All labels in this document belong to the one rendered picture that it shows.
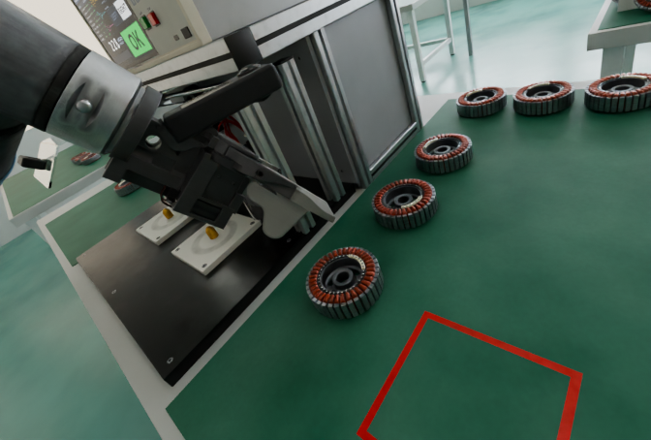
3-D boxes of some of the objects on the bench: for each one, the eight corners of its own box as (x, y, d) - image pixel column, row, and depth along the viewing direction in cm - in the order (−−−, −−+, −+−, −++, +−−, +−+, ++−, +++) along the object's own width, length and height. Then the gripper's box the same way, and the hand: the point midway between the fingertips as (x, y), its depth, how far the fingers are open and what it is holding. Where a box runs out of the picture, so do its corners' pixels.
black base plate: (172, 388, 45) (163, 379, 44) (80, 264, 89) (75, 258, 88) (356, 191, 70) (353, 182, 69) (214, 170, 114) (210, 164, 112)
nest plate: (158, 245, 77) (155, 241, 76) (138, 233, 87) (135, 229, 86) (208, 206, 85) (205, 204, 84) (184, 199, 95) (182, 196, 94)
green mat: (72, 267, 89) (72, 267, 89) (45, 225, 131) (45, 225, 131) (294, 111, 139) (294, 110, 139) (223, 116, 180) (223, 116, 180)
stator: (336, 336, 42) (326, 320, 41) (301, 289, 52) (293, 273, 50) (400, 287, 45) (394, 268, 44) (356, 250, 55) (350, 234, 53)
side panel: (366, 189, 69) (313, 33, 53) (356, 187, 71) (300, 36, 55) (423, 126, 84) (395, -12, 68) (413, 127, 86) (384, -7, 70)
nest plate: (205, 276, 60) (201, 271, 60) (173, 255, 70) (170, 251, 70) (262, 224, 68) (259, 220, 68) (226, 212, 78) (223, 208, 78)
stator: (365, 211, 62) (360, 197, 61) (414, 185, 64) (410, 170, 62) (397, 241, 53) (391, 224, 51) (451, 209, 55) (449, 192, 53)
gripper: (108, 146, 36) (254, 211, 48) (85, 209, 20) (314, 284, 32) (144, 80, 36) (283, 162, 48) (152, 92, 20) (358, 210, 32)
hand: (308, 192), depth 40 cm, fingers open, 14 cm apart
